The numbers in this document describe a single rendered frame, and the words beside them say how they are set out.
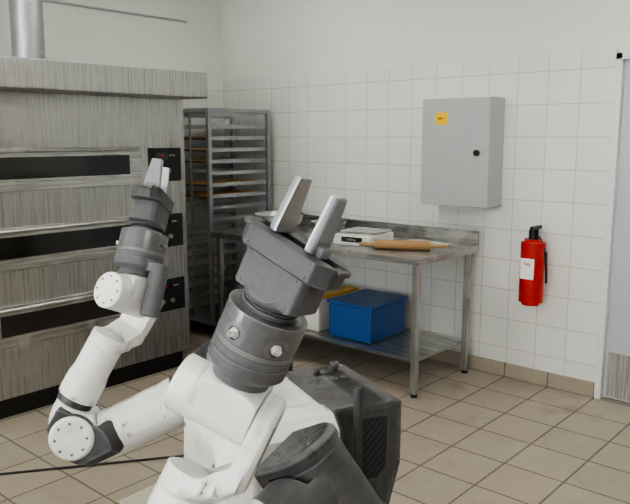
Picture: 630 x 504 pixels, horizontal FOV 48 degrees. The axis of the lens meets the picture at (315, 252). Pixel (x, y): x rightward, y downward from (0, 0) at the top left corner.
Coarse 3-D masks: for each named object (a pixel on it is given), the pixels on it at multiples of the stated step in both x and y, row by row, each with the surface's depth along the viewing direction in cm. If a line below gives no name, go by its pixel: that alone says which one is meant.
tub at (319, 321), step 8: (344, 288) 528; (352, 288) 528; (328, 296) 506; (336, 296) 515; (320, 304) 502; (328, 304) 509; (320, 312) 503; (328, 312) 510; (312, 320) 506; (320, 320) 504; (328, 320) 511; (312, 328) 507; (320, 328) 505; (328, 328) 512
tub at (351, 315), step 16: (336, 304) 489; (352, 304) 478; (368, 304) 478; (384, 304) 480; (400, 304) 498; (336, 320) 490; (352, 320) 481; (368, 320) 473; (384, 320) 484; (400, 320) 500; (336, 336) 494; (352, 336) 483; (368, 336) 474; (384, 336) 486
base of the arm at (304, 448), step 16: (304, 432) 95; (320, 432) 91; (336, 432) 91; (288, 448) 93; (304, 448) 89; (320, 448) 88; (272, 464) 91; (288, 464) 88; (304, 464) 87; (272, 480) 92
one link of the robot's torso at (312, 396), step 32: (288, 384) 117; (320, 384) 117; (352, 384) 118; (288, 416) 103; (320, 416) 104; (352, 416) 107; (384, 416) 110; (192, 448) 112; (224, 448) 100; (352, 448) 108; (384, 448) 110; (256, 480) 98; (384, 480) 111
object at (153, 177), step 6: (156, 162) 132; (162, 162) 133; (150, 168) 132; (156, 168) 132; (162, 168) 133; (150, 174) 132; (156, 174) 132; (144, 180) 132; (150, 180) 132; (156, 180) 132; (156, 186) 131
